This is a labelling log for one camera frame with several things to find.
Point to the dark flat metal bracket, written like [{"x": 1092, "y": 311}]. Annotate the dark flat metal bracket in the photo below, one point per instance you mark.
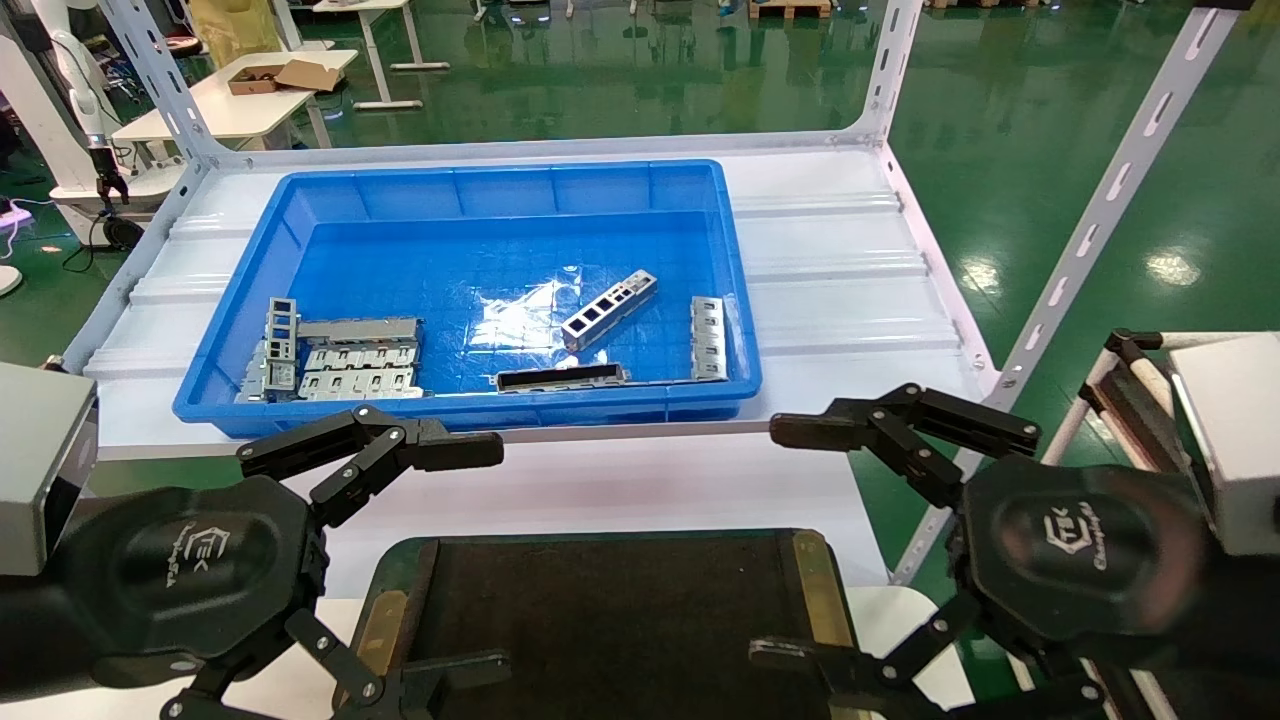
[{"x": 560, "y": 378}]

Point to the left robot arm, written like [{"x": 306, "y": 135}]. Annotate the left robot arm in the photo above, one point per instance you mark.
[{"x": 25, "y": 640}]

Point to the short notched metal bracket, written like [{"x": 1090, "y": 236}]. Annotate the short notched metal bracket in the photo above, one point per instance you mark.
[{"x": 707, "y": 340}]

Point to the yellow fabric item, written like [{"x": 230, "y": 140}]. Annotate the yellow fabric item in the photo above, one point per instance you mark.
[{"x": 235, "y": 30}]

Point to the black container tray brass edges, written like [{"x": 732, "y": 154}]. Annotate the black container tray brass edges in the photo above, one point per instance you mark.
[{"x": 600, "y": 620}]

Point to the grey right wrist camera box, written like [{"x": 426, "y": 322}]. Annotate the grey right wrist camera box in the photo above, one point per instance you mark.
[{"x": 1240, "y": 440}]

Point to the large blue plastic bin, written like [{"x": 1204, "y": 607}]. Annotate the large blue plastic bin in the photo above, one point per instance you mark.
[{"x": 450, "y": 270}]

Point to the grey bracket with square windows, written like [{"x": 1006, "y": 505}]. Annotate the grey bracket with square windows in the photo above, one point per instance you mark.
[{"x": 282, "y": 378}]

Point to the white table with T legs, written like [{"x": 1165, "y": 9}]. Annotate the white table with T legs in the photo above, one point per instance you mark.
[{"x": 372, "y": 45}]

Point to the metal bracket with square holes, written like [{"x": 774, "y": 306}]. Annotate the metal bracket with square holes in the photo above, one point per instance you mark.
[{"x": 610, "y": 310}]

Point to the white table with cardboard box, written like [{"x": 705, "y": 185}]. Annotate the white table with cardboard box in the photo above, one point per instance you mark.
[{"x": 230, "y": 115}]

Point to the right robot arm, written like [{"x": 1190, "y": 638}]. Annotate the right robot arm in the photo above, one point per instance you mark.
[{"x": 1240, "y": 640}]

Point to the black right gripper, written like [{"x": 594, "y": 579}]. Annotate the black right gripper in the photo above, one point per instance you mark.
[{"x": 1080, "y": 555}]

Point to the white slotted rack post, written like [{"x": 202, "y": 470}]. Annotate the white slotted rack post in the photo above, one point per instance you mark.
[
  {"x": 160, "y": 80},
  {"x": 893, "y": 60}
]

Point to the perforated flat metal plate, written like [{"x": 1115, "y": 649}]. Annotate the perforated flat metal plate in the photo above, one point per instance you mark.
[
  {"x": 360, "y": 385},
  {"x": 360, "y": 357}
]

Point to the white metal shelf rack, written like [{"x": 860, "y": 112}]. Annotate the white metal shelf rack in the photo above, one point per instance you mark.
[{"x": 1130, "y": 170}]

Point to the small bent metal bracket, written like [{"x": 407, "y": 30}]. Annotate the small bent metal bracket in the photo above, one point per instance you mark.
[{"x": 254, "y": 375}]

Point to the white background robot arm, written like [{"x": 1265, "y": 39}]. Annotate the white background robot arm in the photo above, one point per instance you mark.
[{"x": 75, "y": 80}]

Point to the open brown cardboard box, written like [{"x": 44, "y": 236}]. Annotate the open brown cardboard box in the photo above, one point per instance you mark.
[{"x": 305, "y": 75}]

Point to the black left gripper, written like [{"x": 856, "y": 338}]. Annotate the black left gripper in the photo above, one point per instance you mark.
[{"x": 190, "y": 570}]

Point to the long plain grey metal bar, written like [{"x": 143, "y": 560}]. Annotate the long plain grey metal bar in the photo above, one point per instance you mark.
[{"x": 360, "y": 330}]

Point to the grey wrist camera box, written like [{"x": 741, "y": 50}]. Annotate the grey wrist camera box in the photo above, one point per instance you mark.
[
  {"x": 40, "y": 460},
  {"x": 1240, "y": 440}
]

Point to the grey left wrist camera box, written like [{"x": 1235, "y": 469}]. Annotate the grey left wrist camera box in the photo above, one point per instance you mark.
[{"x": 40, "y": 460}]

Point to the wooden pallet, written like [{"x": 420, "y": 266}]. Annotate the wooden pallet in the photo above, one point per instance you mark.
[{"x": 790, "y": 9}]

